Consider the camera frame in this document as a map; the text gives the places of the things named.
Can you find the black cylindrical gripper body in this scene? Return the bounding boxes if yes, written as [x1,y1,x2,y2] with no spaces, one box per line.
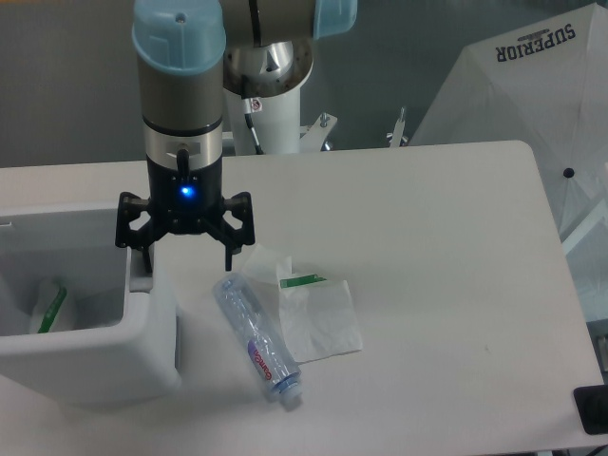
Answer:
[147,159,222,235]

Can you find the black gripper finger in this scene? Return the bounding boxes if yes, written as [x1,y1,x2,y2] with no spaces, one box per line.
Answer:
[200,192,256,272]
[115,192,168,273]

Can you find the white plastic trash can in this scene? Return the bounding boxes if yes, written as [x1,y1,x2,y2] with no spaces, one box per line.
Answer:
[1,204,181,405]

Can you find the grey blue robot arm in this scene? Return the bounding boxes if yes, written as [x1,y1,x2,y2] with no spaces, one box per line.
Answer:
[115,1,358,274]

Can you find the white crumpled tissue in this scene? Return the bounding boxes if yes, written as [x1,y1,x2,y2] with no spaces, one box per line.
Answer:
[241,244,293,285]

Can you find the green white item in bin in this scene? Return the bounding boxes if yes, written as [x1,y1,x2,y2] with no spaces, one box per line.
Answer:
[28,279,71,333]

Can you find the clear green zip bag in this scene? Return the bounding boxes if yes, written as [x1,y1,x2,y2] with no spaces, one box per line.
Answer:
[278,275,363,364]

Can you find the clear crushed plastic bottle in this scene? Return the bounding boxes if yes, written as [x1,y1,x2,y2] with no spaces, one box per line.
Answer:
[213,273,302,409]

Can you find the white superior umbrella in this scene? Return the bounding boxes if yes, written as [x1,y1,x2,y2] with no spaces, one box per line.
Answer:
[412,4,607,322]

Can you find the black device at edge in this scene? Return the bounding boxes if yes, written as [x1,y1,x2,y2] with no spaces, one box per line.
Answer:
[573,385,607,435]

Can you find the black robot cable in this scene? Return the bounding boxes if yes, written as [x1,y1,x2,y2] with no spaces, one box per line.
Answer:
[239,73,265,156]

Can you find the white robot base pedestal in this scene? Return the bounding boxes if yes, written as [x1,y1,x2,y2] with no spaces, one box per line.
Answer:
[223,38,337,156]

